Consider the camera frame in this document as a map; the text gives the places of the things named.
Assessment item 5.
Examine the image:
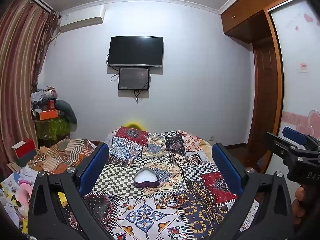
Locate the wooden door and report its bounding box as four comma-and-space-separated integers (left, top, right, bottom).
246, 37, 278, 153

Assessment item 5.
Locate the black wall television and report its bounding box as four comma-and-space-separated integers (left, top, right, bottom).
107, 36, 164, 68

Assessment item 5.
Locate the white air conditioner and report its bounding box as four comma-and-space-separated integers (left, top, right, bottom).
59, 5, 106, 33

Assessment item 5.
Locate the pink plush toy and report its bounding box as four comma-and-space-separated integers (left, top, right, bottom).
14, 180, 33, 212

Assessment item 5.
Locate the patchwork patterned blanket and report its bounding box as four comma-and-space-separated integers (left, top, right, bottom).
62, 126, 260, 240

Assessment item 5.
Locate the striped brown curtain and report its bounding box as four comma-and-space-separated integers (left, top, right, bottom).
0, 0, 59, 170

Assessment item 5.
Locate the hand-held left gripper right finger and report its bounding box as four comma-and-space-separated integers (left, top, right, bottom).
212, 142, 293, 240

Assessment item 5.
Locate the red box with white lid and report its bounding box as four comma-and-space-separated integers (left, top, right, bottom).
11, 138, 36, 161

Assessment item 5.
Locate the small black wall monitor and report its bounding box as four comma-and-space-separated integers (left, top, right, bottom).
118, 67, 150, 91

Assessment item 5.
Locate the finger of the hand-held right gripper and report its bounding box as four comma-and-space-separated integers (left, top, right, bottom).
262, 131, 304, 162
282, 126, 320, 153

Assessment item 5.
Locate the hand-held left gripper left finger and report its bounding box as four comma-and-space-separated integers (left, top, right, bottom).
27, 142, 110, 240

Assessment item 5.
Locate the orange striped cloth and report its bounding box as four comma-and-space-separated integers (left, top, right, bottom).
27, 137, 98, 175

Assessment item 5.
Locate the red and gold bracelet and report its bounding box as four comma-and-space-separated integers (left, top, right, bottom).
159, 195, 175, 207

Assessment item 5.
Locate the yellow round object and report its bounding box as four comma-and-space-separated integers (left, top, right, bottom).
125, 120, 143, 131

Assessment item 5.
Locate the purple heart-shaped tin box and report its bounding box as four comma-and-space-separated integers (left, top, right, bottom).
133, 167, 160, 188

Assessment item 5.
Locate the orange box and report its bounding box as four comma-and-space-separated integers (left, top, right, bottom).
39, 110, 59, 121

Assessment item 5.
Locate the wooden wardrobe cabinet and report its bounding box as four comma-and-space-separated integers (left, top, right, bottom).
221, 0, 303, 46

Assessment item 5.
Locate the grey-green plush cushion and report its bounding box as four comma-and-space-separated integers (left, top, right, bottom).
55, 99, 78, 132

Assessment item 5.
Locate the person's right hand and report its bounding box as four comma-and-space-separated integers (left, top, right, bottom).
292, 186, 310, 222

